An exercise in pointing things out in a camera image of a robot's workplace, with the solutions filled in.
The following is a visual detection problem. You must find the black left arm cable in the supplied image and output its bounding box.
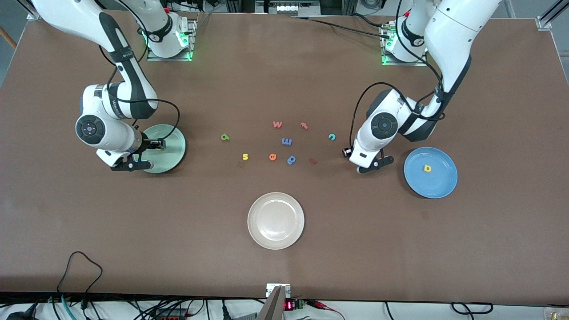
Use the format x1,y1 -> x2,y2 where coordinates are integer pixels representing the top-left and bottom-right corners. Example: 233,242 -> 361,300
350,0 -> 446,152

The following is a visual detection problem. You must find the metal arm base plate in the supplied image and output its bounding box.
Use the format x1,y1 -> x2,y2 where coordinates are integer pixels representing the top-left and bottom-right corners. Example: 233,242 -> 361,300
147,18 -> 197,62
381,22 -> 429,67

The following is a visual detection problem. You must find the green plate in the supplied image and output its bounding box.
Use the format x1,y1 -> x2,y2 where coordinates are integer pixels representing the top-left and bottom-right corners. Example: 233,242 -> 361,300
140,124 -> 187,174

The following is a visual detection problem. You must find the black device with white lights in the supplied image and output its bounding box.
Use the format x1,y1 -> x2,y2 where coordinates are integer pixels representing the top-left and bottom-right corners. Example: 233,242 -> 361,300
255,0 -> 321,16

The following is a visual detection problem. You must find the thin black table cable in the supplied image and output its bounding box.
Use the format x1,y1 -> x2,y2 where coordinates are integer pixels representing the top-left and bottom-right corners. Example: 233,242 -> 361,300
291,13 -> 394,40

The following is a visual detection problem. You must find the grey metal camera bracket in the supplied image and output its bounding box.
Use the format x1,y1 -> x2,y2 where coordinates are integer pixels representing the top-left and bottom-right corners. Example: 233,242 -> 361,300
257,283 -> 291,320

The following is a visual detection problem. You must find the blue plate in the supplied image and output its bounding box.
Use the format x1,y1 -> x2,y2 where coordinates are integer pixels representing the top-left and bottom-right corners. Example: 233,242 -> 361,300
403,147 -> 458,199

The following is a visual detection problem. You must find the black looped cable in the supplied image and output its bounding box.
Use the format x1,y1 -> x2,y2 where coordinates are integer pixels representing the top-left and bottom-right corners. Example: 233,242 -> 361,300
57,251 -> 104,295

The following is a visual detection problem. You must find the red clip wire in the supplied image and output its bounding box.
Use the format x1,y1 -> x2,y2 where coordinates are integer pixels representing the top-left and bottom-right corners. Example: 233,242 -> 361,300
307,300 -> 346,320

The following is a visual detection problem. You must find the white plate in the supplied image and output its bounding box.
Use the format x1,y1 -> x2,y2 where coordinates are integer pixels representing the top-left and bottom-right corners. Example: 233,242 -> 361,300
247,192 -> 305,250

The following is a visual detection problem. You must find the black coiled cable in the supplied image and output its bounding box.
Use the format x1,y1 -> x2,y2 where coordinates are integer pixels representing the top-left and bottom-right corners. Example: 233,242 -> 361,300
451,302 -> 494,315

